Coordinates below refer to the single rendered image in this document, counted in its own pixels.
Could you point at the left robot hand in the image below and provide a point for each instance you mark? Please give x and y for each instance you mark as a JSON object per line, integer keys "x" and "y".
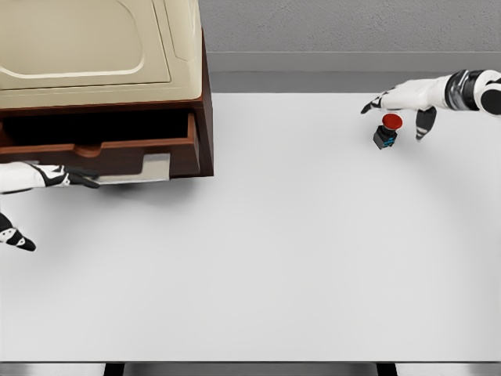
{"x": 23, "y": 176}

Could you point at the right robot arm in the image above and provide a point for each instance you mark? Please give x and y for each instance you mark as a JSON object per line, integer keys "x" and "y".
{"x": 463, "y": 92}

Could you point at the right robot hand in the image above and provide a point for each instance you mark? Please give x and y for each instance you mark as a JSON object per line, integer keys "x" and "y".
{"x": 407, "y": 96}

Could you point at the brown cabinet with cream top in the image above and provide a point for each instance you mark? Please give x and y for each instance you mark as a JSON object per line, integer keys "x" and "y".
{"x": 98, "y": 47}

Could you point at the red button switch black base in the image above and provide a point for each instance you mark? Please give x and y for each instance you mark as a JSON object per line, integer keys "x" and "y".
{"x": 387, "y": 131}

